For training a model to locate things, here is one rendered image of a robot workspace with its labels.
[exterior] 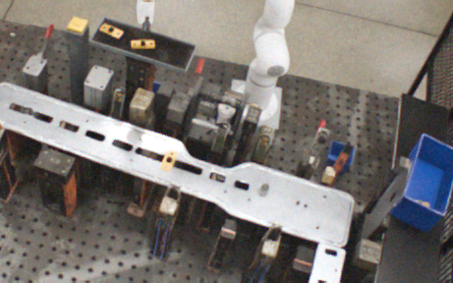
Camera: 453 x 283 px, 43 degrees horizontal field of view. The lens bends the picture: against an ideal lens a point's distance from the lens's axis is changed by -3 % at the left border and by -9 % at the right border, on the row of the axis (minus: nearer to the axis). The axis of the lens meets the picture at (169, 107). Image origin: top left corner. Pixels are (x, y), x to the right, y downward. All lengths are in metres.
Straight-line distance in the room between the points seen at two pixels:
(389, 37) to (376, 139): 1.71
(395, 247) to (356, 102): 0.97
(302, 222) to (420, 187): 0.49
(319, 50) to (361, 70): 0.31
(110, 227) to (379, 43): 2.61
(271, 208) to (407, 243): 0.50
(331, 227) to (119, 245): 0.77
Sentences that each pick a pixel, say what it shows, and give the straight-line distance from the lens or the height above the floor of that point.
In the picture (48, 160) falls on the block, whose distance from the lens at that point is 2.05.
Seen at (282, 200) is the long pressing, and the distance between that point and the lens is 2.08.
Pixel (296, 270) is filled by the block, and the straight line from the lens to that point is 2.01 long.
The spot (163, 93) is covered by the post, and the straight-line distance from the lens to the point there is 2.14.
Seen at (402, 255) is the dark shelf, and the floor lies 1.03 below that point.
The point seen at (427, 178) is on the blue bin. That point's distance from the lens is 2.31.
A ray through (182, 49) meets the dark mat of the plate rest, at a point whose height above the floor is 1.16.
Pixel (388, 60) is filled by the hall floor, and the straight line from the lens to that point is 4.21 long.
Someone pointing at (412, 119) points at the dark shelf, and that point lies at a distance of 2.46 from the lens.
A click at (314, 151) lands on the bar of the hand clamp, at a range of 2.09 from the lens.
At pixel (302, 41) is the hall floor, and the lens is 4.06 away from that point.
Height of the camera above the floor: 2.75
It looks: 52 degrees down
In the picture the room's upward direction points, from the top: 9 degrees clockwise
